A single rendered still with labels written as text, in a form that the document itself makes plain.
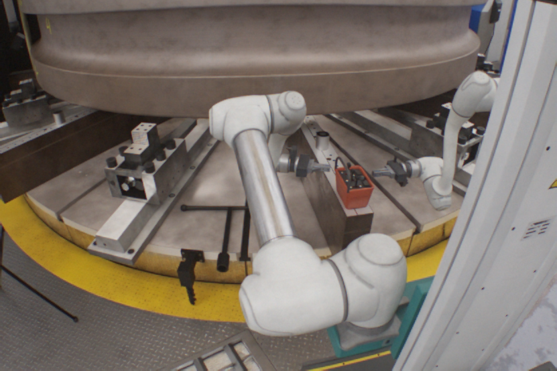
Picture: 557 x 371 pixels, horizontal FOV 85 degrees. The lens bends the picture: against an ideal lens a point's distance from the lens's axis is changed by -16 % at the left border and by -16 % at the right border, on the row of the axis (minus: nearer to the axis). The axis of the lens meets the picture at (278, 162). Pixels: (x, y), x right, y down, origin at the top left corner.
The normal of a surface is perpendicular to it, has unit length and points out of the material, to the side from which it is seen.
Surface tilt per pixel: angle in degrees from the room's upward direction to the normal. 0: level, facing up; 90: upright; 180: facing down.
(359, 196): 97
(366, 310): 88
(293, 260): 14
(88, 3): 90
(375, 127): 72
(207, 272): 90
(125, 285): 0
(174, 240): 0
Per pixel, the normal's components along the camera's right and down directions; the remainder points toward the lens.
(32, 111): 0.54, 0.44
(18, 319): 0.00, -0.85
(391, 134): -0.79, 0.00
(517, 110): -0.98, 0.11
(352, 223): 0.18, 0.51
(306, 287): 0.11, -0.61
